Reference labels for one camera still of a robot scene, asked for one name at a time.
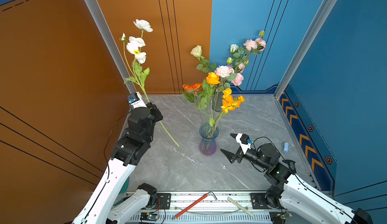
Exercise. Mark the clear glass vase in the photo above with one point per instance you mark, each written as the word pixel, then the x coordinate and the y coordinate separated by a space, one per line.
pixel 217 98

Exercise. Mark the pink carnation flower stem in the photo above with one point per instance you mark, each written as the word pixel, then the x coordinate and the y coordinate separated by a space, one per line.
pixel 227 71

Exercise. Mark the aluminium corner post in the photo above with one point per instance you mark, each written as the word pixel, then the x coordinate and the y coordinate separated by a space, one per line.
pixel 107 36
pixel 310 35

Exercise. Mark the circuit board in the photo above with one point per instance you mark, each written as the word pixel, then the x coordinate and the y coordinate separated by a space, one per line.
pixel 148 218
pixel 280 218

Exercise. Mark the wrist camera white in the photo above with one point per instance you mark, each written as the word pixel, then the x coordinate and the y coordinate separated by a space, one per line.
pixel 246 143
pixel 135 100

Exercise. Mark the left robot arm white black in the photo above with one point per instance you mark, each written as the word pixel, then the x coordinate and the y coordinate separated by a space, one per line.
pixel 123 160

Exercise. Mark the left circuit board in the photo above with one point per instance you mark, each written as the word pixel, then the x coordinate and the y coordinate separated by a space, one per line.
pixel 148 218

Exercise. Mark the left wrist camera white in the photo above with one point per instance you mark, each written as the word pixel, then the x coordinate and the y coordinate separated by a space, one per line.
pixel 135 100

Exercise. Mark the pink peony flower stem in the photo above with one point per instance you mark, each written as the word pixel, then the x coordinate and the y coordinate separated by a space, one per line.
pixel 250 47

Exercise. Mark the aluminium corner post left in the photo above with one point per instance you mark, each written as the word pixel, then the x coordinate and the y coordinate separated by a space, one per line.
pixel 107 36

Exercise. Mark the white small daisy flower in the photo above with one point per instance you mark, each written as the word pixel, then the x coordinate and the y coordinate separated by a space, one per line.
pixel 134 56

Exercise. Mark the cream flat stick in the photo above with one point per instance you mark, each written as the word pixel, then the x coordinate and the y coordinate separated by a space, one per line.
pixel 240 207

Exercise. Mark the yellow orange poppy stem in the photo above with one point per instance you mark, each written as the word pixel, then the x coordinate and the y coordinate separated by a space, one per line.
pixel 238 101

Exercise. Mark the aluminium rail base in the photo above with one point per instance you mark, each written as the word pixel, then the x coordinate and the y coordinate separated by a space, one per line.
pixel 210 211

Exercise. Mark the small light blue cylinder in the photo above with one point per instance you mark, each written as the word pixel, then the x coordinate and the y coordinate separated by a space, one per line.
pixel 285 147

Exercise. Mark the teal green object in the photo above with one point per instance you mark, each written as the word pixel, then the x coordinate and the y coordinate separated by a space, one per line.
pixel 122 196

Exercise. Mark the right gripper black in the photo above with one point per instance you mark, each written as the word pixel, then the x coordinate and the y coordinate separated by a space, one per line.
pixel 232 157

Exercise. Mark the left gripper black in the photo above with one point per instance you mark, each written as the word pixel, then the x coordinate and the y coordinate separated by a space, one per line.
pixel 153 113

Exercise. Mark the right circuit board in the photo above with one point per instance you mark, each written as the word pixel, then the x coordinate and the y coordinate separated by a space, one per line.
pixel 280 218

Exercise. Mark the cream white rose stem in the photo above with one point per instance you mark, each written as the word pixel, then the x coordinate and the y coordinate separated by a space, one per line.
pixel 204 64

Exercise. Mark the white rose bud stem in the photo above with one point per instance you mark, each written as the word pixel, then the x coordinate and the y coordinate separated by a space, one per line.
pixel 233 48

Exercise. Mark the blue purple glass vase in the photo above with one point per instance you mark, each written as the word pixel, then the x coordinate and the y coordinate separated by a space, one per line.
pixel 208 144

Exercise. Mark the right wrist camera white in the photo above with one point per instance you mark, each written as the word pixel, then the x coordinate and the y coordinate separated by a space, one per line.
pixel 246 143

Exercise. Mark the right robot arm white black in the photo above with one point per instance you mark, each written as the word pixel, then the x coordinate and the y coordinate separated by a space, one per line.
pixel 289 191

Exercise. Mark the aluminium corner post right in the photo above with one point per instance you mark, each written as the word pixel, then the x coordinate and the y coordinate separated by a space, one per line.
pixel 310 35

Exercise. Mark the red handled tool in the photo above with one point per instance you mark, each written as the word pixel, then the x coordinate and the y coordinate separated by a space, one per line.
pixel 195 203

